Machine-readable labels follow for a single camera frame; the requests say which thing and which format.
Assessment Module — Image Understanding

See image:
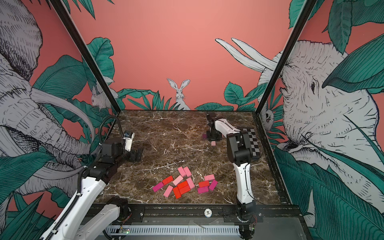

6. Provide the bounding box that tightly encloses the pink block horizontal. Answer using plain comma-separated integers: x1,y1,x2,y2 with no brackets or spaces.
204,174,215,181

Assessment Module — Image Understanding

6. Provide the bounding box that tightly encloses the pink block pair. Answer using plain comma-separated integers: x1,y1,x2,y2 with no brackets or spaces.
184,167,192,178
178,167,187,178

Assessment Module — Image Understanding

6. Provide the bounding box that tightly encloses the magenta block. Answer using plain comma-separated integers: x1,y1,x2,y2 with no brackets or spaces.
209,180,218,191
153,182,164,192
198,187,210,194

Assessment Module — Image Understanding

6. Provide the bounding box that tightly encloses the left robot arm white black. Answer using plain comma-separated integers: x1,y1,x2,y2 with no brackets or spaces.
40,133,142,240

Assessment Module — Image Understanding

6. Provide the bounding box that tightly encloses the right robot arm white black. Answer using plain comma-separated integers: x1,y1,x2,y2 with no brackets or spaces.
207,113,258,223

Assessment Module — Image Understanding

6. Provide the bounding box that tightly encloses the black white checkerboard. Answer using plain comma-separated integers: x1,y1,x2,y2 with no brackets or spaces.
242,128,261,160

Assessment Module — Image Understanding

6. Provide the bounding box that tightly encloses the red block right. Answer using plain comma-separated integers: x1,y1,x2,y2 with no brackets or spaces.
199,181,210,188

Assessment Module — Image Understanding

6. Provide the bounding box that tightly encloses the pink block beside red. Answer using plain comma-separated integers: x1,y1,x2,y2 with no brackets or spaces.
186,178,195,189

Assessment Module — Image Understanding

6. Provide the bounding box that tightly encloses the red block large center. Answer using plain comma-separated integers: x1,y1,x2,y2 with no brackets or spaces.
177,181,191,195

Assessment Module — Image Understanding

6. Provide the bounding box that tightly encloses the red block upper left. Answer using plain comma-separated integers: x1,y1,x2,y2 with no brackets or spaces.
162,176,174,186

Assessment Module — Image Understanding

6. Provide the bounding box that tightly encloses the pink block lower left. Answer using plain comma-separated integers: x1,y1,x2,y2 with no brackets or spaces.
164,185,174,198

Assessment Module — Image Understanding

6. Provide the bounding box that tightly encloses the red block bottom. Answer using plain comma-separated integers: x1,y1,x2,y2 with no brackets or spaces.
173,187,182,199

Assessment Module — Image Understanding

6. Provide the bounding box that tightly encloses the black corrugated cable hose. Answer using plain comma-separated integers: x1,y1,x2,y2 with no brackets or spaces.
98,115,125,143

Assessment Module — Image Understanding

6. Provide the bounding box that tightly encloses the white slotted cable duct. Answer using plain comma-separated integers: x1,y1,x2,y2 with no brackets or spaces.
105,225,240,236

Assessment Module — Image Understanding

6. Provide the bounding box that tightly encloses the black front rail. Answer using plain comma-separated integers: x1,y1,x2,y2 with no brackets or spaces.
79,203,304,226

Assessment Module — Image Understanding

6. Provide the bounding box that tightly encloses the black left frame post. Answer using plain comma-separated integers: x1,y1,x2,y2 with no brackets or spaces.
50,0,121,116

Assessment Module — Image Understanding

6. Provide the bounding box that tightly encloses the black frame post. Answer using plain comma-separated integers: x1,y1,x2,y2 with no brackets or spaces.
256,0,317,115
50,0,121,116

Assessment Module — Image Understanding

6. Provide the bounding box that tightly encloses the black right frame post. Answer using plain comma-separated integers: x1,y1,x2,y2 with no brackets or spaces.
256,0,317,115

